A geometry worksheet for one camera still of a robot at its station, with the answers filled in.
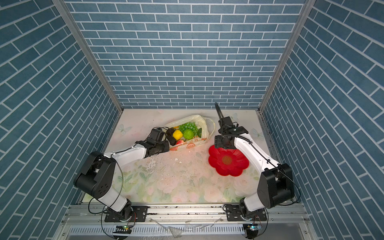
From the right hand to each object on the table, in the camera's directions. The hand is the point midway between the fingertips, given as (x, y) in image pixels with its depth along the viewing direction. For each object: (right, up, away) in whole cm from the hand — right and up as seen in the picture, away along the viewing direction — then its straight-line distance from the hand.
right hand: (222, 144), depth 86 cm
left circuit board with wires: (-50, -39, -14) cm, 65 cm away
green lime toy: (-21, +5, +13) cm, 25 cm away
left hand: (-31, -2, +8) cm, 32 cm away
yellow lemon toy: (-28, +5, +12) cm, 31 cm away
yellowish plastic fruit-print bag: (-7, +10, +12) cm, 17 cm away
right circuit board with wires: (+12, -38, -15) cm, 43 cm away
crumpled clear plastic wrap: (-24, -39, -17) cm, 49 cm away
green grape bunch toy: (-20, +11, +18) cm, 29 cm away
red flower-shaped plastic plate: (+4, -11, +6) cm, 13 cm away
